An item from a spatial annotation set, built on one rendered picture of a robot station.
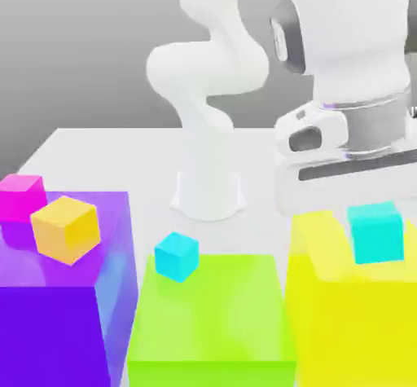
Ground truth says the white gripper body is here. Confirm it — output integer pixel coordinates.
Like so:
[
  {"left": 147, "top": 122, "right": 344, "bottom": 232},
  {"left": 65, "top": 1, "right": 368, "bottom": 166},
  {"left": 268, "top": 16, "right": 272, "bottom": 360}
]
[{"left": 274, "top": 147, "right": 417, "bottom": 216}]

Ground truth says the small cyan cube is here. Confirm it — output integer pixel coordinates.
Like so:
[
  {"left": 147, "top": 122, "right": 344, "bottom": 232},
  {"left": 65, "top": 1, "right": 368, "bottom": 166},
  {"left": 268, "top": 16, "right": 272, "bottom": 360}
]
[
  {"left": 153, "top": 231, "right": 200, "bottom": 284},
  {"left": 346, "top": 201, "right": 406, "bottom": 266}
]

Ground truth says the small orange cube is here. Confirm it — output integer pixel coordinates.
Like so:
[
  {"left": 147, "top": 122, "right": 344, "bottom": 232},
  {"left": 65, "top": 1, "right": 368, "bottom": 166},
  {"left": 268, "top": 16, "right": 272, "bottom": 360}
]
[{"left": 29, "top": 195, "right": 102, "bottom": 266}]

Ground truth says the small magenta cube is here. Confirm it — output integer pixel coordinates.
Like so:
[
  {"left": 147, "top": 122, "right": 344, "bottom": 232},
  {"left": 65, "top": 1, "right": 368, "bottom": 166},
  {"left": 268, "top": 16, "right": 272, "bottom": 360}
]
[{"left": 0, "top": 174, "right": 49, "bottom": 224}]

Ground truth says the large yellow box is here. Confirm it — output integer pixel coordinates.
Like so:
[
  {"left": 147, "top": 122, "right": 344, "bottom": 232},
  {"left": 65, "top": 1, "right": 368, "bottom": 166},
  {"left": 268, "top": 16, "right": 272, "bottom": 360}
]
[{"left": 284, "top": 200, "right": 417, "bottom": 387}]

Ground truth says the large green box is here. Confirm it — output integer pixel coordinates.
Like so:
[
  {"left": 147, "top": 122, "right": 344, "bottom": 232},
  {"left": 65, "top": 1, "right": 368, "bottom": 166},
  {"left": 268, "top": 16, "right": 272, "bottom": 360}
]
[{"left": 125, "top": 253, "right": 298, "bottom": 387}]

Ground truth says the large purple box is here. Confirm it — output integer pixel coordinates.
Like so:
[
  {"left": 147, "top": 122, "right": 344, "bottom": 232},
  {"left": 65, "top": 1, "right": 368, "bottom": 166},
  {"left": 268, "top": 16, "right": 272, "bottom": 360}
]
[{"left": 0, "top": 191, "right": 139, "bottom": 387}]

